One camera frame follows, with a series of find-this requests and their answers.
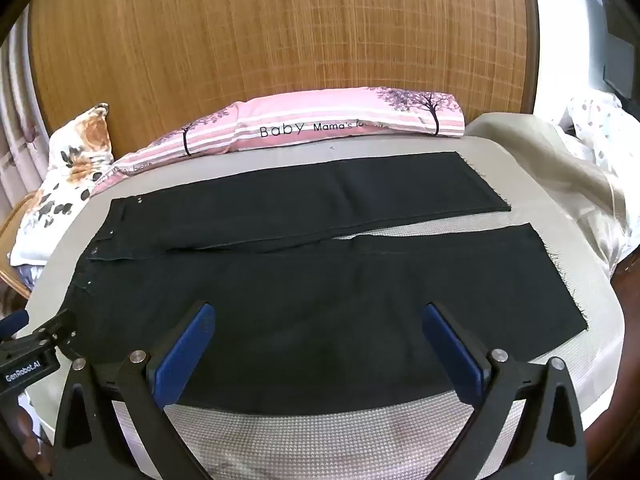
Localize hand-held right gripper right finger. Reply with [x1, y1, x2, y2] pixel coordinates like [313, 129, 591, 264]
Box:
[421, 302, 587, 480]

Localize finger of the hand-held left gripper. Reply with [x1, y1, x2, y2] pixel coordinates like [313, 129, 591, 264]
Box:
[31, 310, 78, 360]
[0, 310, 29, 338]

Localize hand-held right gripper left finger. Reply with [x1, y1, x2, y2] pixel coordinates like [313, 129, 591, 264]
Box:
[54, 301, 217, 480]

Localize black pants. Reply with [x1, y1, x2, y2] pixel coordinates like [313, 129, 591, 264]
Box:
[65, 150, 587, 416]

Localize floral pillow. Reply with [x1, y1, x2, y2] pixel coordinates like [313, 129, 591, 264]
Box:
[10, 102, 113, 266]

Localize beige blanket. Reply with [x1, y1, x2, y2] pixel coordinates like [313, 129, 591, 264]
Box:
[465, 112, 628, 281]

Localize pink striped pillow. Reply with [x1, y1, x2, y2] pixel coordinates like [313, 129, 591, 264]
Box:
[90, 87, 466, 196]

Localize white patterned quilt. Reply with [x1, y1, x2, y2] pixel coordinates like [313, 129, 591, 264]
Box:
[552, 92, 640, 181]

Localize wooden headboard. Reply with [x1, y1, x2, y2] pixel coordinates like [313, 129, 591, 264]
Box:
[27, 0, 541, 161]

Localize dark rectangular wall panel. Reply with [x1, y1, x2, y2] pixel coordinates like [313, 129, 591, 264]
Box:
[602, 32, 640, 101]

